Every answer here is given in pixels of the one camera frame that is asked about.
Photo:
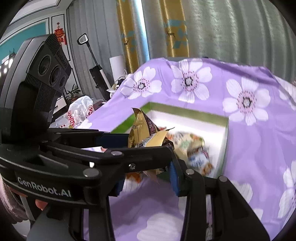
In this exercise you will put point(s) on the gold snack packet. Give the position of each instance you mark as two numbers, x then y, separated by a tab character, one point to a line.
144	133

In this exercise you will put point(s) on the cream green snack packet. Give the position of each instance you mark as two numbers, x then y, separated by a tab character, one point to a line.
182	141

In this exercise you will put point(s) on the potted green plant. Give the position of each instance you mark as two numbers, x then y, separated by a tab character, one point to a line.
73	94

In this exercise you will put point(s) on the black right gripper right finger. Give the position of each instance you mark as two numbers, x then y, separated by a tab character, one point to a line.
232	217

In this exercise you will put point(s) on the gold patterned curtain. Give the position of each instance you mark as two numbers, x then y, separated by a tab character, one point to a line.
126	24
175	28

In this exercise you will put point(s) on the green cardboard box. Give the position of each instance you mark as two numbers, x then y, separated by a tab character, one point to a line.
196	122

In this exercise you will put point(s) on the black upright vacuum cleaner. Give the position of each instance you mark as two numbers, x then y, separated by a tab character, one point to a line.
97	72

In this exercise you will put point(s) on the white blue peanut snack packet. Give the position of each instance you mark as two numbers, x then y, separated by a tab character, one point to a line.
198	159

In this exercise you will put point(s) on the red Chinese knot decoration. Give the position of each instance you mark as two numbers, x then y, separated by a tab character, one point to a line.
60	34

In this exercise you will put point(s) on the orange panda snack packet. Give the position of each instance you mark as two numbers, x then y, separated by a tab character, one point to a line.
135	176

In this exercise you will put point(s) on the person's left hand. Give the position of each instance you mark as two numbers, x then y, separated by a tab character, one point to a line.
40	204

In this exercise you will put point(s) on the white plastic shopping bag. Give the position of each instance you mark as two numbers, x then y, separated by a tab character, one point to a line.
78	112

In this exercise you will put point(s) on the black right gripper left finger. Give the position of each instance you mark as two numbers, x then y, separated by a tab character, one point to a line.
100	222

